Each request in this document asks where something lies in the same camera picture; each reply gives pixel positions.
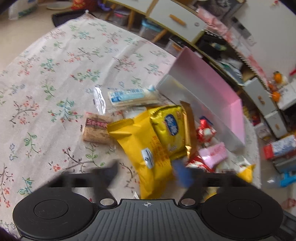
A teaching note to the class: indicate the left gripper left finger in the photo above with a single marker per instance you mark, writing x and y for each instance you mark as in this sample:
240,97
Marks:
99,179

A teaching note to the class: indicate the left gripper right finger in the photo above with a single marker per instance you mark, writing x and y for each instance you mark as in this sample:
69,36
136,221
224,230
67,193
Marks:
196,181

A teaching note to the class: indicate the yellow snack bag with label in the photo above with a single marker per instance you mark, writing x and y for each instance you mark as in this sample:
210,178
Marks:
146,153

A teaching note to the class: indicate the plain yellow snack bag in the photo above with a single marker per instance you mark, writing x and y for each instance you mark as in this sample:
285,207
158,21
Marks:
245,172

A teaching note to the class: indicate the red candy pack lower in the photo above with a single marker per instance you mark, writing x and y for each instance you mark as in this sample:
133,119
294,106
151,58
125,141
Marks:
198,163

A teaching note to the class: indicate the red candy pack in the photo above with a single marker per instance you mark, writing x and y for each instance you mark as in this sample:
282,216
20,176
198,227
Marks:
205,132
198,163

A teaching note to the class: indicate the pink snack pack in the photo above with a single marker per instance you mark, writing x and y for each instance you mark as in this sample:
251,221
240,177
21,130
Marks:
213,155

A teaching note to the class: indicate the gold foil snack pack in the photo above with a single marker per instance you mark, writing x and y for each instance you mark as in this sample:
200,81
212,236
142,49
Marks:
191,141

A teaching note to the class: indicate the brown nougat bar pack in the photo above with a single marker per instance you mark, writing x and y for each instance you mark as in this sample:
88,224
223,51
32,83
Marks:
95,129

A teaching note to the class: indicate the red candy pack upper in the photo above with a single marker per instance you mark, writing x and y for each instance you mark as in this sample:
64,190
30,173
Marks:
205,132

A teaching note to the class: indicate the yellow blue-logo cracker pack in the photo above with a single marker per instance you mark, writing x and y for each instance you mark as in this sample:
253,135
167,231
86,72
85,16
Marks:
168,123

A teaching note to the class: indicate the clear blue-white wafer pack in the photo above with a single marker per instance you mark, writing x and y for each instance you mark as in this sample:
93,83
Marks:
125,98

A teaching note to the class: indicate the pink open cardboard box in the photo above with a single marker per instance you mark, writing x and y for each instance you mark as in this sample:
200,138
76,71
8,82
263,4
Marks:
192,80

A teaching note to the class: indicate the floral tablecloth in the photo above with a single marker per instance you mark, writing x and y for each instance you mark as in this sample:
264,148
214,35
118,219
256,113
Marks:
46,92

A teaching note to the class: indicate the low curved tv cabinet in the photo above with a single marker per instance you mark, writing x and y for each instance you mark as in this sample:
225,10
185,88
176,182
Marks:
230,57

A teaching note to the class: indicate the wooden white drawer cabinet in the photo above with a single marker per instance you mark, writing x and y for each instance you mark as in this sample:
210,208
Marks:
172,16

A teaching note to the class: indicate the black grill tray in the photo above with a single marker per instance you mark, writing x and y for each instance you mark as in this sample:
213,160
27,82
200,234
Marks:
61,18

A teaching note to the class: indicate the red gift bag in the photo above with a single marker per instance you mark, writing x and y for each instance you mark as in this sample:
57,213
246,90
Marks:
90,5

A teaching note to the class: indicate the white shopping bag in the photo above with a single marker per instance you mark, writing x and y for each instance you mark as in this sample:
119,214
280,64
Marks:
22,8

